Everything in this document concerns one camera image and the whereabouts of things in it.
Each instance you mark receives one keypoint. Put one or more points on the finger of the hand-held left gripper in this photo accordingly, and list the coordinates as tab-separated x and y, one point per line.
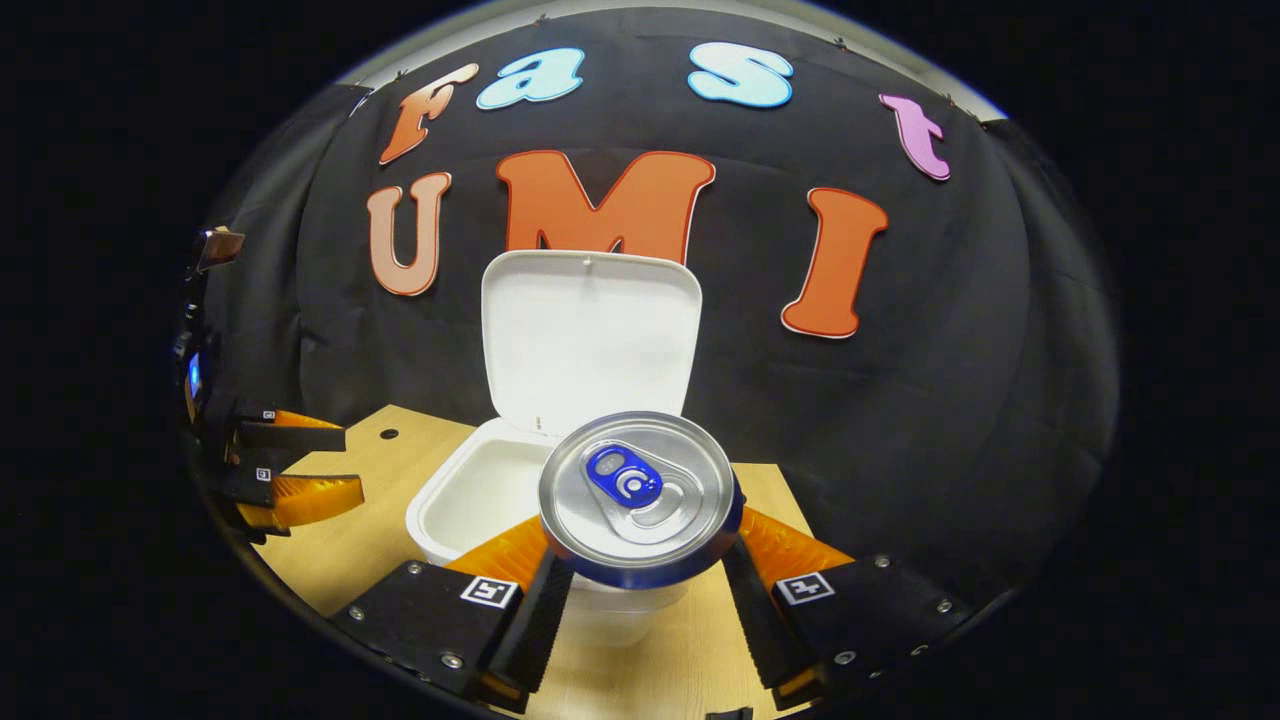
295	435
300	497

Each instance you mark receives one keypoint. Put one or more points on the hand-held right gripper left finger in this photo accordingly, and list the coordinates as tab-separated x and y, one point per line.
535	630

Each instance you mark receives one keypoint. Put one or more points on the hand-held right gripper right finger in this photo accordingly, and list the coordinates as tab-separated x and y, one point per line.
760	630

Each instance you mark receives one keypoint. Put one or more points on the blue pop can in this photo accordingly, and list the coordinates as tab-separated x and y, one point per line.
640	500

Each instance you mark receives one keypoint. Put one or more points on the white desktop garbage bin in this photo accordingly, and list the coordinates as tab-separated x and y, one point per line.
590	340

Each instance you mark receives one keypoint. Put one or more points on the light wooden desktop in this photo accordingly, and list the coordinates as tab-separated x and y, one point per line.
340	540

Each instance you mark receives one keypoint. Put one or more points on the black backdrop cloth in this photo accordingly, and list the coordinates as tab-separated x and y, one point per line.
900	420

